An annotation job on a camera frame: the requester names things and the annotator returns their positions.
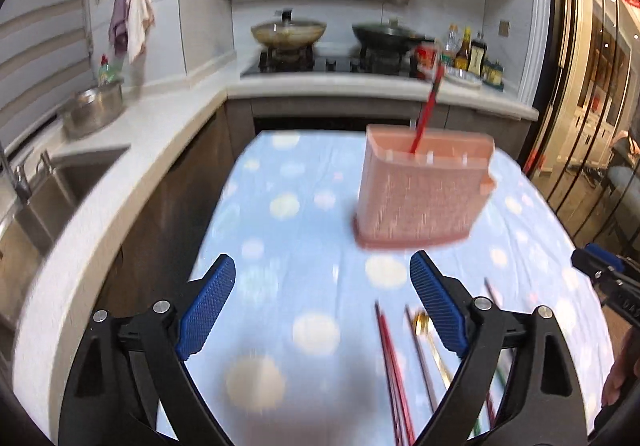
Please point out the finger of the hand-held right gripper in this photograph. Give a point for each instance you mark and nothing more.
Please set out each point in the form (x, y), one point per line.
(597, 256)

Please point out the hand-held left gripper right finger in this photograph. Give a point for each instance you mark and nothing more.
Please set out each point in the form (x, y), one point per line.
(437, 306)

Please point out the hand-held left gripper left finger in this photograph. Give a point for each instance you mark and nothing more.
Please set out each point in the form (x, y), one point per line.
(207, 306)

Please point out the gold flower spoon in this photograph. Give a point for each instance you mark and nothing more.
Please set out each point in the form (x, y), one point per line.
(423, 324)

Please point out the green chopstick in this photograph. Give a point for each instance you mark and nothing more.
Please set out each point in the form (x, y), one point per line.
(502, 373)

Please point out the pink perforated utensil holder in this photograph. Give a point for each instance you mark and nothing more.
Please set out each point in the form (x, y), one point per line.
(415, 196)

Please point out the person's right hand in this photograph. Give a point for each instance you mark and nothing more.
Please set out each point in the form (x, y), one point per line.
(617, 371)

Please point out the blue spotted tablecloth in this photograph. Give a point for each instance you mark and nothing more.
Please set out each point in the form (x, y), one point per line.
(300, 226)

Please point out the glass sliding door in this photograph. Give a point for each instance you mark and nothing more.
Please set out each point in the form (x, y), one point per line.
(585, 75)

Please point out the steel sink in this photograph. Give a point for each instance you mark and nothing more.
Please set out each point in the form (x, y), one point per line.
(55, 196)

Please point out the small seasoning jars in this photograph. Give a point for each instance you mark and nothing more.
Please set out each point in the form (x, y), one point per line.
(494, 74)

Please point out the steel faucet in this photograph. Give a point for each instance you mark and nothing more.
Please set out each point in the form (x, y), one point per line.
(20, 178)

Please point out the steel pot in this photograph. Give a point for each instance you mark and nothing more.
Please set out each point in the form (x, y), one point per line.
(95, 108)

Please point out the dark soy sauce bottle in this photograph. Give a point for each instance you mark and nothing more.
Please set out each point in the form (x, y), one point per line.
(477, 58)

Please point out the brown sauce bottle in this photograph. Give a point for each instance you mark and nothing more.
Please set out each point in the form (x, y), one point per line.
(463, 53)

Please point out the red jar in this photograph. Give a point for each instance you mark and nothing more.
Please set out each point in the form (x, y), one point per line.
(425, 58)

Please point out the green dish soap bottle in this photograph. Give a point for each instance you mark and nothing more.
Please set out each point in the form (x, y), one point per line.
(106, 73)

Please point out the clear oil bottle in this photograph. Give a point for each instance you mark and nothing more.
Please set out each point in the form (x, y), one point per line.
(450, 48)

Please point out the black gas stove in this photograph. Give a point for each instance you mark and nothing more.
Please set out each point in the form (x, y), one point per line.
(300, 68)

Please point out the black wok with lid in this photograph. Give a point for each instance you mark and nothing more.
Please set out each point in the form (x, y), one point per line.
(387, 35)

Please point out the beige frying pan with lid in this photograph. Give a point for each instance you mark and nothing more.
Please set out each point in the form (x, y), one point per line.
(287, 31)

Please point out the white towel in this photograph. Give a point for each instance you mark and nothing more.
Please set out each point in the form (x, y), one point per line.
(137, 20)

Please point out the purple towel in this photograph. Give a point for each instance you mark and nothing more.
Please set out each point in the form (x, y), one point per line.
(119, 15)

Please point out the window blinds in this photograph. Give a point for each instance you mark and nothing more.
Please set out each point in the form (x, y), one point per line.
(40, 40)

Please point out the wall outlet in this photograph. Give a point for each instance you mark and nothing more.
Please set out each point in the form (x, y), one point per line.
(504, 28)

